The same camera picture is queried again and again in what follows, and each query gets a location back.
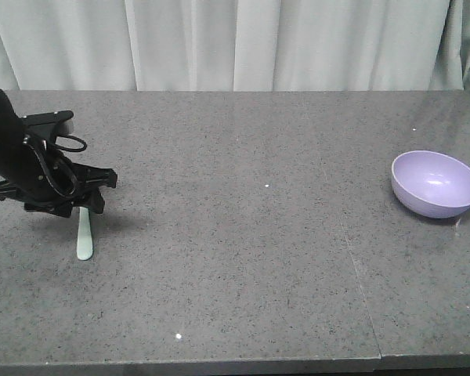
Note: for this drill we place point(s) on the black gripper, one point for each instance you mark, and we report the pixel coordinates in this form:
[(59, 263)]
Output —
[(35, 169)]

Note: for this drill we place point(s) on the pale green plastic spoon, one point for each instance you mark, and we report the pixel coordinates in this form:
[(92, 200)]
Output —
[(84, 248)]

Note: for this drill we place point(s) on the purple plastic bowl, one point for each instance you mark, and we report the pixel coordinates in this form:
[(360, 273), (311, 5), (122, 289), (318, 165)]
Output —
[(431, 184)]

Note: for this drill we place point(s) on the white curtain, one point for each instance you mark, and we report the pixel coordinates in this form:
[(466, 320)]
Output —
[(234, 45)]

